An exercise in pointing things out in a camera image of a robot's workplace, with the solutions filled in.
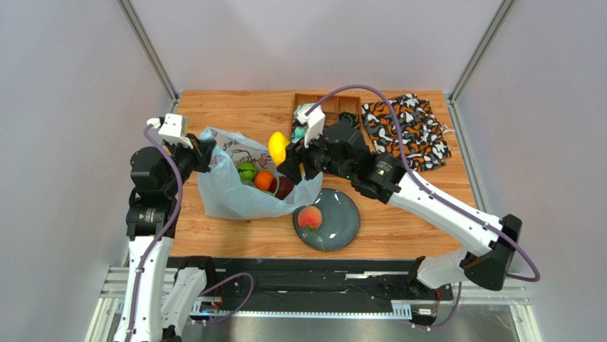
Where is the dark red apple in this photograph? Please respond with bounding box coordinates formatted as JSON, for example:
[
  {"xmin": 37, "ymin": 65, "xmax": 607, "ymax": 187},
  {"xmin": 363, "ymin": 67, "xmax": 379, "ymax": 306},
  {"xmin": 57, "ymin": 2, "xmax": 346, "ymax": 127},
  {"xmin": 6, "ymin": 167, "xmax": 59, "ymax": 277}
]
[{"xmin": 269, "ymin": 176, "xmax": 294, "ymax": 200}]

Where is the dark green rolled sock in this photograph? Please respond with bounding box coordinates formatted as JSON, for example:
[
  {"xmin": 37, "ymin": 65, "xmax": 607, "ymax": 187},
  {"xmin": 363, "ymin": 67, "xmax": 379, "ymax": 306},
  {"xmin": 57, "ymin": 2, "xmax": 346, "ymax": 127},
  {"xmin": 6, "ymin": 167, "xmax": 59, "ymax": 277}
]
[{"xmin": 338, "ymin": 111, "xmax": 360, "ymax": 130}]

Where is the orange camouflage cloth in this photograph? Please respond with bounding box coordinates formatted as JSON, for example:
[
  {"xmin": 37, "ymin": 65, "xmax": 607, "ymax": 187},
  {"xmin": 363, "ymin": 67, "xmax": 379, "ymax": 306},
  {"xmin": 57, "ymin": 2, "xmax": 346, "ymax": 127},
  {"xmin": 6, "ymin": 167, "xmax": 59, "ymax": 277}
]
[{"xmin": 362, "ymin": 93, "xmax": 451, "ymax": 172}]

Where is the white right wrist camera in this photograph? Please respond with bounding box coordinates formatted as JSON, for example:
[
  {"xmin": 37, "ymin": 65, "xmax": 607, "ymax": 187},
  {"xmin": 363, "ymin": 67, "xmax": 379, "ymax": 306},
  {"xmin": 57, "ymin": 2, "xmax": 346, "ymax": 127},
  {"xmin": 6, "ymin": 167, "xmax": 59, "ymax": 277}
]
[{"xmin": 298, "ymin": 104, "xmax": 326, "ymax": 147}]

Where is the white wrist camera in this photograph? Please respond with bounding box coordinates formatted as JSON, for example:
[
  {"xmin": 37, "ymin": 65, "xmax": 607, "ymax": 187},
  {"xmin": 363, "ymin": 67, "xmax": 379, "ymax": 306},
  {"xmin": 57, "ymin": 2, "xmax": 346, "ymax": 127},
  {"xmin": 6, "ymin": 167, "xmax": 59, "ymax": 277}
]
[
  {"xmin": 298, "ymin": 104, "xmax": 326, "ymax": 147},
  {"xmin": 146, "ymin": 113, "xmax": 193, "ymax": 148}
]

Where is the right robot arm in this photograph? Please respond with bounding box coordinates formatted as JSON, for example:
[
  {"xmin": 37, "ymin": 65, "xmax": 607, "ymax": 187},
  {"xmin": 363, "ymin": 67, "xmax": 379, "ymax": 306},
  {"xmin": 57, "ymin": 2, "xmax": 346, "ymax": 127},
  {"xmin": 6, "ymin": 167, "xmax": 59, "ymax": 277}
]
[{"xmin": 268, "ymin": 123, "xmax": 522, "ymax": 291}]

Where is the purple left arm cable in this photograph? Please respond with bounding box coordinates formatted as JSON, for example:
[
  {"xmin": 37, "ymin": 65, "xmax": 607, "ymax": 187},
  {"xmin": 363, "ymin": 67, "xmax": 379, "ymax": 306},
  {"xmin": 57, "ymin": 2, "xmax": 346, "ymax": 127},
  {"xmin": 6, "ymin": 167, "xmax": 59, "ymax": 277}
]
[{"xmin": 122, "ymin": 122, "xmax": 185, "ymax": 342}]

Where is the orange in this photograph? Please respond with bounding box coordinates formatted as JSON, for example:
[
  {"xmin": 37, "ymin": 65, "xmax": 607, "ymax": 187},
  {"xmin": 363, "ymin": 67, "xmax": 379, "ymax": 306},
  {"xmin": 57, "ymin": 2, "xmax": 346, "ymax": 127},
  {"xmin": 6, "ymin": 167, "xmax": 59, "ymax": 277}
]
[{"xmin": 254, "ymin": 170, "xmax": 275, "ymax": 192}]

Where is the green white sock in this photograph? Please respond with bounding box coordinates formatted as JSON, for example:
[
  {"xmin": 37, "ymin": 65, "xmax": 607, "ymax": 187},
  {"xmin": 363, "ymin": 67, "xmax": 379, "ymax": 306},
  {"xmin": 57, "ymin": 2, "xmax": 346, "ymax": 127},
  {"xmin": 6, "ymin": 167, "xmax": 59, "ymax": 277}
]
[{"xmin": 291, "ymin": 103, "xmax": 313, "ymax": 143}]

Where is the yellow mango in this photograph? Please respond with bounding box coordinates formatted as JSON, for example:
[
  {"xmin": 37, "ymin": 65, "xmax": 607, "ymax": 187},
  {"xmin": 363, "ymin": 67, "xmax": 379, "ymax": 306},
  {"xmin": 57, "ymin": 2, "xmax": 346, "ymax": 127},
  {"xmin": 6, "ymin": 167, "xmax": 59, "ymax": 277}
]
[{"xmin": 268, "ymin": 132, "xmax": 291, "ymax": 166}]

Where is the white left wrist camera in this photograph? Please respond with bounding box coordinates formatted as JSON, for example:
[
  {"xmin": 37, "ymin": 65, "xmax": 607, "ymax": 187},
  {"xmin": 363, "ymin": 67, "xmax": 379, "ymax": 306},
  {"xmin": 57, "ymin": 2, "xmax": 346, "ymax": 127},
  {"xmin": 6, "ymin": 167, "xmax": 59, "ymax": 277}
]
[{"xmin": 146, "ymin": 113, "xmax": 193, "ymax": 148}]

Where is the wooden compartment tray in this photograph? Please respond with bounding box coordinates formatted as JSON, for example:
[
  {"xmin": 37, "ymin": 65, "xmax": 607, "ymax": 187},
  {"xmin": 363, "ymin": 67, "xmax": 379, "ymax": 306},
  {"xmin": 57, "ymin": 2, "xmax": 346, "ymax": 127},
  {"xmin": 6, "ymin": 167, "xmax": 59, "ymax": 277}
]
[{"xmin": 292, "ymin": 93, "xmax": 363, "ymax": 131}]

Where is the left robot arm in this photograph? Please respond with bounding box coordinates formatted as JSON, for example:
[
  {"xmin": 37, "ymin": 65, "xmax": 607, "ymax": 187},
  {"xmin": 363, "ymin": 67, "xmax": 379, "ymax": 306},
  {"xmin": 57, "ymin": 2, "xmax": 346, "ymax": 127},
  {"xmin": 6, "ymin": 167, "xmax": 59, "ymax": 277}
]
[{"xmin": 113, "ymin": 134, "xmax": 216, "ymax": 341}]

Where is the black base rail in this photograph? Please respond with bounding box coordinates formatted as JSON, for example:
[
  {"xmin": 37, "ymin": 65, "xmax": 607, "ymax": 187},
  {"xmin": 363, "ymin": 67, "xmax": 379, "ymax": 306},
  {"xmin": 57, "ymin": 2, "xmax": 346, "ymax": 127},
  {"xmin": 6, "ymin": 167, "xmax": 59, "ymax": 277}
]
[{"xmin": 163, "ymin": 256, "xmax": 456, "ymax": 315}]

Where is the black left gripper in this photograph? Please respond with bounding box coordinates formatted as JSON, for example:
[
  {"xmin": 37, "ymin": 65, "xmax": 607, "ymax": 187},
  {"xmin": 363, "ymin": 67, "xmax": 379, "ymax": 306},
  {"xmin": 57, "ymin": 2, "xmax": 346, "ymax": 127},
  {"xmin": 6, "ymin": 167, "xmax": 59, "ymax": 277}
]
[{"xmin": 162, "ymin": 133, "xmax": 216, "ymax": 197}]

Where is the dark grey plate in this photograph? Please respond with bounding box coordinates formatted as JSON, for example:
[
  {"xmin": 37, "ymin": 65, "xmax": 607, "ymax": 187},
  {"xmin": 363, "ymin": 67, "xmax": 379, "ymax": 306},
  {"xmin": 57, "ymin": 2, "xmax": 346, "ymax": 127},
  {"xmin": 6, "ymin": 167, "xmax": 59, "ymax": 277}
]
[{"xmin": 292, "ymin": 188, "xmax": 360, "ymax": 252}]

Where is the peach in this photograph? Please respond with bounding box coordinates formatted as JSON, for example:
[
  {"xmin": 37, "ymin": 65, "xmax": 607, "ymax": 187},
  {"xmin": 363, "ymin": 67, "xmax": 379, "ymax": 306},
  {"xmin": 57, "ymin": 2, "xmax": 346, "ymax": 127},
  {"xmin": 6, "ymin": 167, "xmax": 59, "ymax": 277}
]
[{"xmin": 296, "ymin": 206, "xmax": 323, "ymax": 230}]

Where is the light blue cartoon plastic bag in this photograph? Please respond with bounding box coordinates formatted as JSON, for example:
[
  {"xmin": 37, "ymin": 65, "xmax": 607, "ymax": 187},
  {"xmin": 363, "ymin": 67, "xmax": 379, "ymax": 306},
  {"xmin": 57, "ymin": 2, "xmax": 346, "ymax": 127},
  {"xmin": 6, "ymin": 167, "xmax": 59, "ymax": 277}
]
[{"xmin": 197, "ymin": 126, "xmax": 323, "ymax": 220}]

